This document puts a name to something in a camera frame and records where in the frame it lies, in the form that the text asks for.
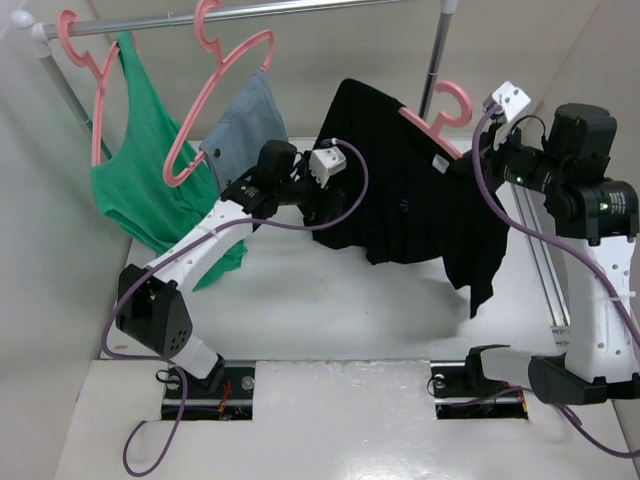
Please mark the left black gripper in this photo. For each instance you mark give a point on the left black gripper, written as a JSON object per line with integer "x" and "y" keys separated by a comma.
{"x": 315, "y": 210}

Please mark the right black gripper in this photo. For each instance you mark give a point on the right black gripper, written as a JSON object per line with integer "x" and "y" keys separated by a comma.
{"x": 492, "y": 152}

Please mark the black t shirt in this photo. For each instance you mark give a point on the black t shirt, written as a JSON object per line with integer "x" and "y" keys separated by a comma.
{"x": 401, "y": 208}

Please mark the pink plastic hanger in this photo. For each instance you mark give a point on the pink plastic hanger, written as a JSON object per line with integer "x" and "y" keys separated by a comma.
{"x": 443, "y": 119}

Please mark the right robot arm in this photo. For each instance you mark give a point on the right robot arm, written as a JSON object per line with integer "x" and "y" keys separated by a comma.
{"x": 597, "y": 222}

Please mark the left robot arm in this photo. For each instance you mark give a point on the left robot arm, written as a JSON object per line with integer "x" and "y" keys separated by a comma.
{"x": 154, "y": 312}

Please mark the light blue denim shirt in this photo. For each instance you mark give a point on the light blue denim shirt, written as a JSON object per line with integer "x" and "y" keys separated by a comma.
{"x": 233, "y": 145}

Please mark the pink hanger with green top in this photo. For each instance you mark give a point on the pink hanger with green top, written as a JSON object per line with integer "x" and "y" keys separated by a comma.
{"x": 64, "y": 20}

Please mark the green tank top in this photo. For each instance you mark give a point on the green tank top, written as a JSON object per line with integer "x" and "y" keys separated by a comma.
{"x": 129, "y": 188}

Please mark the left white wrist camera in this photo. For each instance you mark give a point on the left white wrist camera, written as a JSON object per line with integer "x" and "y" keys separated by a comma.
{"x": 325, "y": 163}

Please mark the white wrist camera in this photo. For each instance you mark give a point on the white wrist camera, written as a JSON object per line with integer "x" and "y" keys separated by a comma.
{"x": 325, "y": 163}
{"x": 511, "y": 101}

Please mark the aluminium rail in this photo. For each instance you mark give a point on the aluminium rail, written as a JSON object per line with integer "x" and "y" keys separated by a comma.
{"x": 551, "y": 285}

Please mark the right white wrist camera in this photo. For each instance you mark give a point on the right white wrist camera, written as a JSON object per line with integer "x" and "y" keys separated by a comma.
{"x": 511, "y": 101}

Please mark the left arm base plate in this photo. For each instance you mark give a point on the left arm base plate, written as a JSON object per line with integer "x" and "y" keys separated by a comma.
{"x": 232, "y": 400}

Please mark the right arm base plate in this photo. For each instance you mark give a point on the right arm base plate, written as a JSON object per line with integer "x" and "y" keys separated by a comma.
{"x": 459, "y": 396}

